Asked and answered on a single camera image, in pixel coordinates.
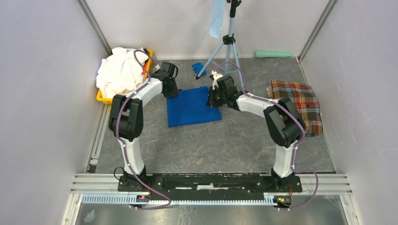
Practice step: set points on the orange garment in tray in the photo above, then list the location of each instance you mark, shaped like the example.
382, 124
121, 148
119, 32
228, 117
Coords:
145, 70

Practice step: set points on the white crumpled garment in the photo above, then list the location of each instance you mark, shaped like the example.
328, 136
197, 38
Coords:
119, 73

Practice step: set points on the light blue music stand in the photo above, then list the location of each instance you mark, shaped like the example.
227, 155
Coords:
231, 64

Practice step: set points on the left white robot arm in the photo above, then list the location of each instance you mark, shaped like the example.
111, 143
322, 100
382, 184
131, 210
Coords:
126, 121

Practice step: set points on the yellow plastic tray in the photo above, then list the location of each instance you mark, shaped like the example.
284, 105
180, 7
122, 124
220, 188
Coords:
104, 98

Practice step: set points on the blue printed t-shirt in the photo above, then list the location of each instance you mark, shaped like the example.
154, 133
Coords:
189, 108

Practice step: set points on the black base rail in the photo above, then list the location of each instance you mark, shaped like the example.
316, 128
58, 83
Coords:
209, 186

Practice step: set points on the mint green cylinder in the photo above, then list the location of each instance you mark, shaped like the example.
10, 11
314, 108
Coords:
271, 54

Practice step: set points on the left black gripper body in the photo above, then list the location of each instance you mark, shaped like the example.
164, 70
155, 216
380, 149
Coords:
173, 91

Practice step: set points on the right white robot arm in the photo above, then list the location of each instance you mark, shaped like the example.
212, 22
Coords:
285, 124

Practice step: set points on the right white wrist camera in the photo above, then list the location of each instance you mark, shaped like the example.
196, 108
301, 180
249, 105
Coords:
215, 77

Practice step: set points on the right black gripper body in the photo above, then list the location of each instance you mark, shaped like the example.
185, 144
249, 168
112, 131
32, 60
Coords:
217, 98

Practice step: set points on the small blue object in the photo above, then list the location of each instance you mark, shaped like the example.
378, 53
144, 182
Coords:
197, 67

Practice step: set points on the folded plaid shirt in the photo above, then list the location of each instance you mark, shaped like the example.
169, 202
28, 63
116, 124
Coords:
304, 99

